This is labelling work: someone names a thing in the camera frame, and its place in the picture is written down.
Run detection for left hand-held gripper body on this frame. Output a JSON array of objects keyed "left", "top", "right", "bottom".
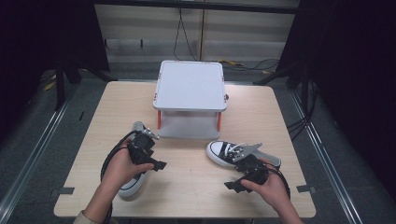
[{"left": 126, "top": 128, "right": 161, "bottom": 166}]

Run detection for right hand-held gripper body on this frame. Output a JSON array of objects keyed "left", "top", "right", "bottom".
[{"left": 232, "top": 142, "right": 270, "bottom": 186}]

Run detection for black and white canvas shoe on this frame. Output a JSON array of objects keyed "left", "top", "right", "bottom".
[
  {"left": 117, "top": 120, "right": 150, "bottom": 198},
  {"left": 205, "top": 140, "right": 282, "bottom": 171}
]

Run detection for white two-tier shoe rack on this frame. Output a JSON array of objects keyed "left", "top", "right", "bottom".
[{"left": 152, "top": 60, "right": 230, "bottom": 140}]

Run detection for person's right hand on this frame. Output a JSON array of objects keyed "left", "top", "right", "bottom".
[{"left": 241, "top": 160, "right": 292, "bottom": 216}]

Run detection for person's left hand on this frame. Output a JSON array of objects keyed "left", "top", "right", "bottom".
[{"left": 101, "top": 138, "right": 156, "bottom": 195}]

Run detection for grey tape piece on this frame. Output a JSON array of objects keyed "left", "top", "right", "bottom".
[
  {"left": 50, "top": 187, "right": 76, "bottom": 197},
  {"left": 295, "top": 184, "right": 318, "bottom": 194}
]

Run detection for black metal stand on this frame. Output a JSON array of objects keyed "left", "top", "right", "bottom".
[{"left": 54, "top": 59, "right": 110, "bottom": 112}]

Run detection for yellow floor tape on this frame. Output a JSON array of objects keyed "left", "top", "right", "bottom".
[{"left": 217, "top": 58, "right": 246, "bottom": 67}]

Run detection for black curtain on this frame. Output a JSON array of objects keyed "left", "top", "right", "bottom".
[
  {"left": 0, "top": 0, "right": 110, "bottom": 134},
  {"left": 276, "top": 0, "right": 396, "bottom": 200}
]

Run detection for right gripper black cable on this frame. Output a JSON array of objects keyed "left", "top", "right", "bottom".
[{"left": 270, "top": 166, "right": 292, "bottom": 200}]

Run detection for metal floor rail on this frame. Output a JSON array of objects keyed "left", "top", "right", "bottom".
[
  {"left": 0, "top": 88, "right": 78, "bottom": 217},
  {"left": 289, "top": 90, "right": 367, "bottom": 224}
]

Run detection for bundle of black floor cables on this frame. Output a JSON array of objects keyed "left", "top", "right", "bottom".
[{"left": 286, "top": 78, "right": 320, "bottom": 142}]

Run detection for black hanging wall cable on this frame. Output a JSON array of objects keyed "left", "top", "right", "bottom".
[{"left": 173, "top": 8, "right": 198, "bottom": 62}]

